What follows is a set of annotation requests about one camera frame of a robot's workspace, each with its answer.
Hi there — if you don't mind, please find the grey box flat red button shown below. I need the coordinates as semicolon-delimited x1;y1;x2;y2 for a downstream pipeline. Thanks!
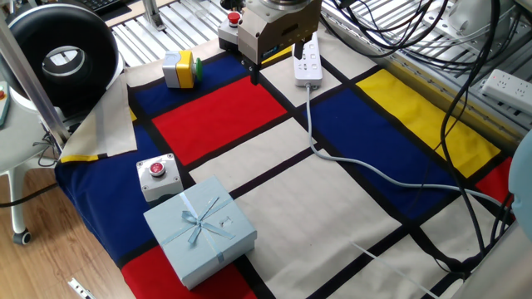
135;152;184;204

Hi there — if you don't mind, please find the white stool with caster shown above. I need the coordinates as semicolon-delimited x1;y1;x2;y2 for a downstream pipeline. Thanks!
0;95;62;246

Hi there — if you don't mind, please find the metal bracket piece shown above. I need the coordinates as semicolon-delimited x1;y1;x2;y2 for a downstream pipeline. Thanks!
67;277;97;299

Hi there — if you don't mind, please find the black round ring device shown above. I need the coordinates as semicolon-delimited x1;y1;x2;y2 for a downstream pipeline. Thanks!
7;2;126;121

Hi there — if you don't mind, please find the black keyboard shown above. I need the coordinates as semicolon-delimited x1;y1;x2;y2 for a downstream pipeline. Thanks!
78;0;124;13

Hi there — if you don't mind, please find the grey black box red mushroom button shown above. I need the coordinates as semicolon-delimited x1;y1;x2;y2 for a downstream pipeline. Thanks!
217;11;243;53

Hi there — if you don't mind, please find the white power strip grey cable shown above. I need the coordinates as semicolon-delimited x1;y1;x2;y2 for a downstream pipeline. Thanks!
293;32;324;89

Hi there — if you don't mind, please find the white power strip on rack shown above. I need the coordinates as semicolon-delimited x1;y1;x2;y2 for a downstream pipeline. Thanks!
480;69;532;115

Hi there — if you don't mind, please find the light blue ribboned gift box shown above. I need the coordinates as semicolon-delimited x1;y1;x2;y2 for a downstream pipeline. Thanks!
143;174;258;291

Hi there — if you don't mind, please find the thick black cable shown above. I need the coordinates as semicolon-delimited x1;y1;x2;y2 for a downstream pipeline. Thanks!
438;0;502;258
0;182;59;208

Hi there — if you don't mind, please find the Mondrian pattern colour block cloth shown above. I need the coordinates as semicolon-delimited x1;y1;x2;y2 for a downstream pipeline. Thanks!
54;24;516;299

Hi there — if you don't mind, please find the aluminium profile post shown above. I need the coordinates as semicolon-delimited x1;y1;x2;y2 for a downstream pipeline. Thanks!
0;16;71;146

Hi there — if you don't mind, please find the teal edged teach pendant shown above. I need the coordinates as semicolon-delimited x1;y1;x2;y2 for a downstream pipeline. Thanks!
0;81;12;128

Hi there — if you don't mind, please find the short aluminium bracket post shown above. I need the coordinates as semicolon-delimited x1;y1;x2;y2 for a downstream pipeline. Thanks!
141;0;167;32

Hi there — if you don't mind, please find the silver Schunk gripper body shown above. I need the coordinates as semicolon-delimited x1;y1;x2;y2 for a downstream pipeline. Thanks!
237;0;323;66

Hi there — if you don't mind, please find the aluminium table frame rail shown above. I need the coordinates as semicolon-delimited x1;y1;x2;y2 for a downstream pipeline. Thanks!
322;7;527;155

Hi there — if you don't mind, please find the yellow grey box green button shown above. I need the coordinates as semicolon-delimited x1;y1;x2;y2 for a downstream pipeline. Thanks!
161;49;204;90

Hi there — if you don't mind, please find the white zip tie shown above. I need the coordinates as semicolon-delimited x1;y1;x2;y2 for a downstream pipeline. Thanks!
351;242;440;299

